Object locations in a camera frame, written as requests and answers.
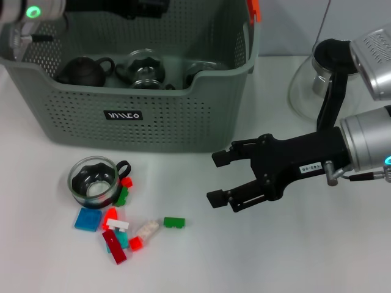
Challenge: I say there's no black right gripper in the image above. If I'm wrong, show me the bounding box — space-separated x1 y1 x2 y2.
206 126 352 214

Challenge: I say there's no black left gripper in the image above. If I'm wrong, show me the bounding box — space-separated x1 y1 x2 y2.
64 0 170 21

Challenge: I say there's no glass teacup black sleeve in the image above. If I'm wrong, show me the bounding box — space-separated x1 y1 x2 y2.
185 60 227 89
67 155 132 210
114 48 167 85
130 78 177 90

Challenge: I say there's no grey-green perforated storage bin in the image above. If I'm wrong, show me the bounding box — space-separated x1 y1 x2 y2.
0 0 263 153

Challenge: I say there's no black clay teapot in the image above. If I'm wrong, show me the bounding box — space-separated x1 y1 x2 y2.
54 57 116 87

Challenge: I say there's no green toy brick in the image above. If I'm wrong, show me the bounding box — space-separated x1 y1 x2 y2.
112 186 130 207
163 216 186 230

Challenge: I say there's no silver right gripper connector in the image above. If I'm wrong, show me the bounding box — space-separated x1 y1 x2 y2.
323 160 391 187

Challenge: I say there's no beige translucent toy brick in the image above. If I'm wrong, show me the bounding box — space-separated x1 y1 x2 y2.
136 219 161 241

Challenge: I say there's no white toy brick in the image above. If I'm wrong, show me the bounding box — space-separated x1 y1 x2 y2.
106 218 130 231

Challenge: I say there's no teal toy brick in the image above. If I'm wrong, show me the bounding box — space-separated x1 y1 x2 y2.
106 230 131 253

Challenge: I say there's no orange-red toy brick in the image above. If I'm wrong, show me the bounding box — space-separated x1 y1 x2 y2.
102 207 120 231

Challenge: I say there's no dark red long brick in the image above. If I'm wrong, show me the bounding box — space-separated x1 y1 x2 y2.
101 230 128 265

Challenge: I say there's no blue flat toy plate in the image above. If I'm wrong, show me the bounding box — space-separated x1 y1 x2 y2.
74 207 103 233

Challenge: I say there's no silver vented right wrist box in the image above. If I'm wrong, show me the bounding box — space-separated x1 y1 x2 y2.
349 29 391 101

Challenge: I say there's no glass carafe black handle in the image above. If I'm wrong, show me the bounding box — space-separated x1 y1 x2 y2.
288 38 364 132

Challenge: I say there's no orange bin handle clip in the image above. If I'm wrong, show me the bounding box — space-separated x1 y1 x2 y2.
246 0 263 25

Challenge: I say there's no thin grey wall cable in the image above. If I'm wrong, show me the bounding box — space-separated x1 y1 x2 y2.
316 0 332 46

